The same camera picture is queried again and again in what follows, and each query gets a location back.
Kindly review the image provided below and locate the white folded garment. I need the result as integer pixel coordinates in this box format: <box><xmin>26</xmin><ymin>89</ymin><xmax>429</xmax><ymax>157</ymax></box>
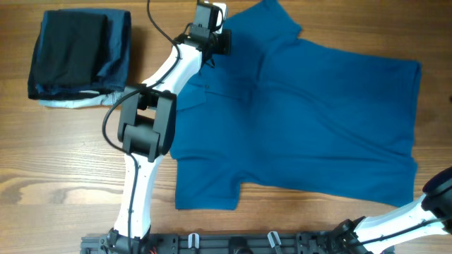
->
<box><xmin>39</xmin><ymin>91</ymin><xmax>124</xmax><ymax>109</ymax></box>

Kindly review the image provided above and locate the navy blue folded garment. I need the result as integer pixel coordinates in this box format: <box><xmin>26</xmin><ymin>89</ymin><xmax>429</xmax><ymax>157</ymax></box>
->
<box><xmin>32</xmin><ymin>8</ymin><xmax>131</xmax><ymax>100</ymax></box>

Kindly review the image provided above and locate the blue polo shirt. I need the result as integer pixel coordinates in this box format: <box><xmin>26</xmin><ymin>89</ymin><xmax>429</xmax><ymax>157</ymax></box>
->
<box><xmin>171</xmin><ymin>1</ymin><xmax>421</xmax><ymax>210</ymax></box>

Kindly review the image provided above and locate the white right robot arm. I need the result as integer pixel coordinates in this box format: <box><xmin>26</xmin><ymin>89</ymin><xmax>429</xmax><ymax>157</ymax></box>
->
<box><xmin>332</xmin><ymin>167</ymin><xmax>451</xmax><ymax>254</ymax></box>

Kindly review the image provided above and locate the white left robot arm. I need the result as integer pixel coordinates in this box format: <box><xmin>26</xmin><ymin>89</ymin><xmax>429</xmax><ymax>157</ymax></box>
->
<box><xmin>99</xmin><ymin>30</ymin><xmax>232</xmax><ymax>253</ymax></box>

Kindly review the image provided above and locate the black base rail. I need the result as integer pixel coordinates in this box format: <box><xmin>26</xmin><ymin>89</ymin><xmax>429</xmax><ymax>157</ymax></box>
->
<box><xmin>80</xmin><ymin>231</ymin><xmax>395</xmax><ymax>254</ymax></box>

